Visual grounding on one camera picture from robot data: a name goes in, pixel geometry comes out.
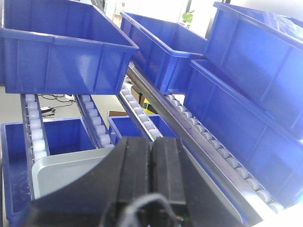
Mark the right white roller track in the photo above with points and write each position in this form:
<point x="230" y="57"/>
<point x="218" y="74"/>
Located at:
<point x="251" y="181"/>

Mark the centre white roller track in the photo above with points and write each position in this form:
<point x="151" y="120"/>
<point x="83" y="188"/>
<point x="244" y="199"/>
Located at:
<point x="141" y="119"/>

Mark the far-left roller track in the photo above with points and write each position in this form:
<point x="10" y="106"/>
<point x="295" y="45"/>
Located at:
<point x="34" y="128"/>

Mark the blue bin right lower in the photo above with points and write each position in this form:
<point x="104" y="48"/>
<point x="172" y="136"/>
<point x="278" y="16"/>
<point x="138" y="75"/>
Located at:
<point x="257" y="141"/>

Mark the blue bin upper left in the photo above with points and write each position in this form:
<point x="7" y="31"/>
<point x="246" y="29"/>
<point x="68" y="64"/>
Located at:
<point x="61" y="47"/>

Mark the right steel divider rail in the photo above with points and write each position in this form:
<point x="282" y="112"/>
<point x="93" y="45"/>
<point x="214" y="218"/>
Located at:
<point x="250" y="207"/>

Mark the lower silver tray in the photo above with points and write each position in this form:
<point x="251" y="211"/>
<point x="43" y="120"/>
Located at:
<point x="52" y="173"/>

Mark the blue bin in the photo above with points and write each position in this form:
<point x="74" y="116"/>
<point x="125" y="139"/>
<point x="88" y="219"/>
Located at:
<point x="63" y="135"/>
<point x="263" y="57"/>
<point x="165" y="51"/>
<point x="61" y="47"/>
<point x="125" y="126"/>
<point x="257" y="141"/>

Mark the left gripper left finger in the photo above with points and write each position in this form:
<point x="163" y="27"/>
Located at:
<point x="97" y="198"/>

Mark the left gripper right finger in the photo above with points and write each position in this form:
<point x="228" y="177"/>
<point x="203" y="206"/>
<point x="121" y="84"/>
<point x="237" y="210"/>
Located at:
<point x="176" y="178"/>

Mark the left white roller track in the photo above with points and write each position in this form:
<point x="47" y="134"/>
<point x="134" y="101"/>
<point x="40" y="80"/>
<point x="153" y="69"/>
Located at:
<point x="94" y="122"/>

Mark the blue bin lower left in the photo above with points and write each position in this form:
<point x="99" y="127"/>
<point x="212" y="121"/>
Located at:
<point x="63" y="135"/>

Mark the blue bin lower centre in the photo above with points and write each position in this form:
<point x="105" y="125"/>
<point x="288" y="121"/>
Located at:
<point x="125" y="126"/>

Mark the blue bin upper middle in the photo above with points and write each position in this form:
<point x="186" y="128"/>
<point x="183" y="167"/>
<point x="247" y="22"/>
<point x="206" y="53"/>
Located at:
<point x="165" y="51"/>

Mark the white roller track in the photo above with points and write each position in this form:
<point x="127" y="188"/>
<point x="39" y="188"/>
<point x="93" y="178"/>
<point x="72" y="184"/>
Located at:
<point x="94" y="122"/>
<point x="251" y="181"/>
<point x="141" y="119"/>

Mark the blue bin upper right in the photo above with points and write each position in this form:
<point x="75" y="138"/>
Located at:
<point x="263" y="57"/>

